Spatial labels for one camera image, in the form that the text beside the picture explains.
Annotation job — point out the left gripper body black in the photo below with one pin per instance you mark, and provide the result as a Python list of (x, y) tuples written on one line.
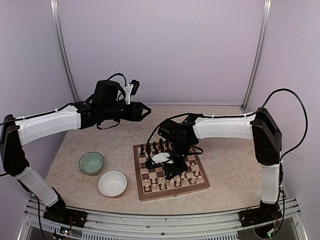
[(111, 112)]

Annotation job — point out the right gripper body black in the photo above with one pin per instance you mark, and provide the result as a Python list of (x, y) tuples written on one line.
[(182, 149)]

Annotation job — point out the wooden chess board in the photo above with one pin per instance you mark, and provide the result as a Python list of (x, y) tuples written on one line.
[(159, 182)]

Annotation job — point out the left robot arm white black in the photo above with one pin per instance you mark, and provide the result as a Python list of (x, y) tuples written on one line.
[(18, 132)]

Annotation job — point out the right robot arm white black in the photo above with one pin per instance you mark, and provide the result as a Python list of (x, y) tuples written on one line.
[(235, 181)]

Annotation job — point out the black chess pieces row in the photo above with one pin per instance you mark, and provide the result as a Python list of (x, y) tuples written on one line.
[(154, 148)]

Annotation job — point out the white chess pawn lying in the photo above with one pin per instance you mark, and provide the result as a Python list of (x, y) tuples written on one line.
[(163, 186)]

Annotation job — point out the white chess piece top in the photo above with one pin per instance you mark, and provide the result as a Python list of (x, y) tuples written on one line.
[(146, 185)]

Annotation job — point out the green glass bowl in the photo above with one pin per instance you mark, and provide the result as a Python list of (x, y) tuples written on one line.
[(91, 163)]

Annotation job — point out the white ceramic bowl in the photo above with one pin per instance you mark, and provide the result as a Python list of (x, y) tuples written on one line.
[(112, 184)]

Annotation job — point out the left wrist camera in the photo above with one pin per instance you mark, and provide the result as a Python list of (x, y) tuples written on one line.
[(130, 90)]

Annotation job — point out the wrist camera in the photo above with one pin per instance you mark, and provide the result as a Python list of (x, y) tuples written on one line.
[(130, 90), (157, 160)]

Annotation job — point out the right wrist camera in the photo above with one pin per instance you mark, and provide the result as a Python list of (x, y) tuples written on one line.
[(157, 160)]

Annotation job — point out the left aluminium frame post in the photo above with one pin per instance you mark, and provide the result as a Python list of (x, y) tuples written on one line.
[(55, 11)]

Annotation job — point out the aluminium frame post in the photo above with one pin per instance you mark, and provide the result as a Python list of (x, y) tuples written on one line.
[(55, 11), (258, 54)]

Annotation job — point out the right aluminium frame post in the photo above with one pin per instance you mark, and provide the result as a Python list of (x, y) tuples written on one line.
[(258, 54)]

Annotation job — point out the front aluminium rail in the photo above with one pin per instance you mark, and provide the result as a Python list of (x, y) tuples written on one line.
[(103, 225)]

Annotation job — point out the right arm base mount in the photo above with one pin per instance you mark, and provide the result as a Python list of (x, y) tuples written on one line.
[(255, 216)]

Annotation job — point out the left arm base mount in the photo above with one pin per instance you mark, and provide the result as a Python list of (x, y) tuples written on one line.
[(70, 217)]

